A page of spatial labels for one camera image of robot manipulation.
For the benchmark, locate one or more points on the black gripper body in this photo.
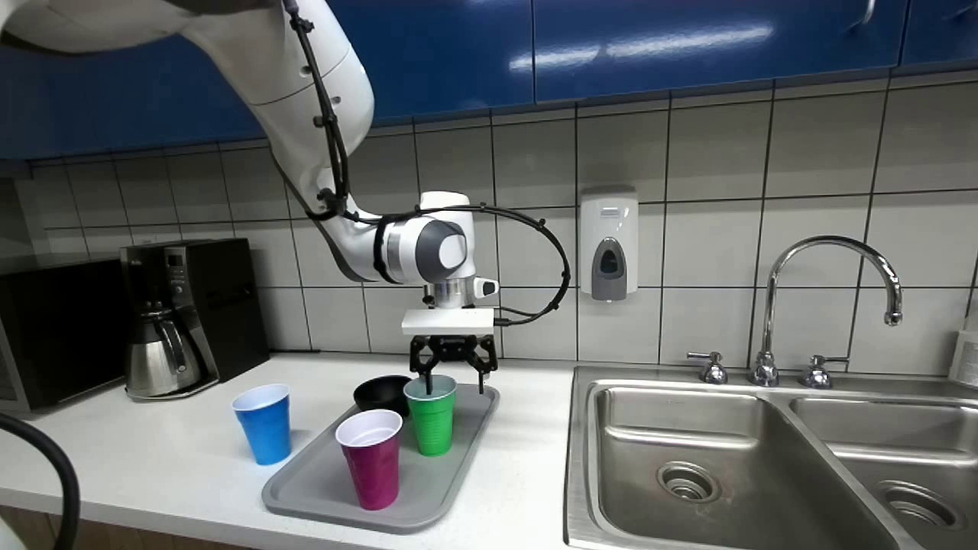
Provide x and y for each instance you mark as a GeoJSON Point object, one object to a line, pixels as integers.
{"type": "Point", "coordinates": [453, 346]}

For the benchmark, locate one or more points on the green plastic cup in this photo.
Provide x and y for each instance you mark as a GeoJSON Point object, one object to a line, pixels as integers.
{"type": "Point", "coordinates": [433, 430]}

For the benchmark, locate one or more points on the magenta plastic cup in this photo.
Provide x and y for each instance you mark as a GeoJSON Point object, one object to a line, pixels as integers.
{"type": "Point", "coordinates": [373, 476]}

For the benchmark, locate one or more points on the blue plastic cup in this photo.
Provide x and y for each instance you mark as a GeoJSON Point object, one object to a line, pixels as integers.
{"type": "Point", "coordinates": [263, 430]}

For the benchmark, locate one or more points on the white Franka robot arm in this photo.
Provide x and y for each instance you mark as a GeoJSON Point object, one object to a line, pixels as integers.
{"type": "Point", "coordinates": [295, 94]}

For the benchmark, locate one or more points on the grey plastic tray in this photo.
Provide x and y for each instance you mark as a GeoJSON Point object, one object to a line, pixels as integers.
{"type": "Point", "coordinates": [438, 484]}

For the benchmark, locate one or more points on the stainless steel double sink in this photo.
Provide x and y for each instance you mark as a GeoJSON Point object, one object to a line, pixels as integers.
{"type": "Point", "coordinates": [651, 489]}

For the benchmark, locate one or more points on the black silver coffee maker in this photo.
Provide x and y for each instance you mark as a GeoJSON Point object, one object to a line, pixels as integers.
{"type": "Point", "coordinates": [230, 306]}

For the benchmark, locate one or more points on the stainless steel coffee carafe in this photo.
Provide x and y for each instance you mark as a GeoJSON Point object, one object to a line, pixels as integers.
{"type": "Point", "coordinates": [154, 361]}

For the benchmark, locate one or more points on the blue glossy cabinet door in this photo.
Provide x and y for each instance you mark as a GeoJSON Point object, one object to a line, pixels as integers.
{"type": "Point", "coordinates": [438, 51]}
{"type": "Point", "coordinates": [814, 63]}
{"type": "Point", "coordinates": [101, 101]}
{"type": "Point", "coordinates": [935, 34]}

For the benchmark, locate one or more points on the wooden lower cabinet front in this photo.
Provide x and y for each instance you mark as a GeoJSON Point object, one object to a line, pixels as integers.
{"type": "Point", "coordinates": [133, 537]}

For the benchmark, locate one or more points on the black microwave oven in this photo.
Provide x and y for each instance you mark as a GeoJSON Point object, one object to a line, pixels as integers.
{"type": "Point", "coordinates": [63, 336]}

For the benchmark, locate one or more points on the chrome gooseneck faucet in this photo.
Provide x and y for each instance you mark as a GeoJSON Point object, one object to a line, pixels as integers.
{"type": "Point", "coordinates": [828, 243]}

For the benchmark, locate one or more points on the clear plastic soap bottle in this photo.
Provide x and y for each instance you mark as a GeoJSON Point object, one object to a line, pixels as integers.
{"type": "Point", "coordinates": [967, 361]}

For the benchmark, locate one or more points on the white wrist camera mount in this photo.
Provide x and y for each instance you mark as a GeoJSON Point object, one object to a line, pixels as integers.
{"type": "Point", "coordinates": [447, 321]}

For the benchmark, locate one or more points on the white wall soap dispenser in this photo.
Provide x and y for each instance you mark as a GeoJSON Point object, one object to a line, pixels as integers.
{"type": "Point", "coordinates": [610, 231]}

